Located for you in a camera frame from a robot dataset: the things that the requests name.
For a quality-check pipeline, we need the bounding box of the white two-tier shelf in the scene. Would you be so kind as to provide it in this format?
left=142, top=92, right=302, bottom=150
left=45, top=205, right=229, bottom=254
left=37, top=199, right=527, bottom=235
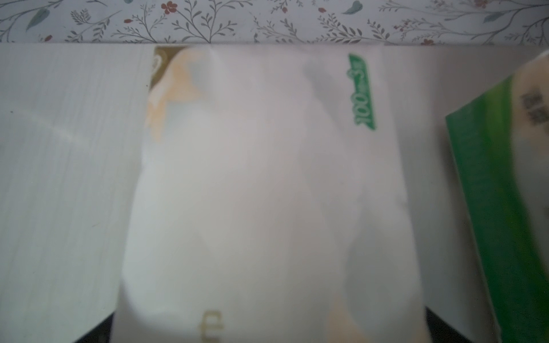
left=1, top=44, right=542, bottom=342

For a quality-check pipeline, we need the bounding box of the white tissue pack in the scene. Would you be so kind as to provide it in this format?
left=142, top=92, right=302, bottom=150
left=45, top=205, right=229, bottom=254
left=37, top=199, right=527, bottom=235
left=110, top=44, right=431, bottom=342
left=445, top=53, right=548, bottom=342

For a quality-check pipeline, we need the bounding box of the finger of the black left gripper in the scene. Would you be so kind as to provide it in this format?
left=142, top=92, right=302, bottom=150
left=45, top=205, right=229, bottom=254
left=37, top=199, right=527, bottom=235
left=75, top=313, right=114, bottom=343
left=426, top=307, right=470, bottom=343

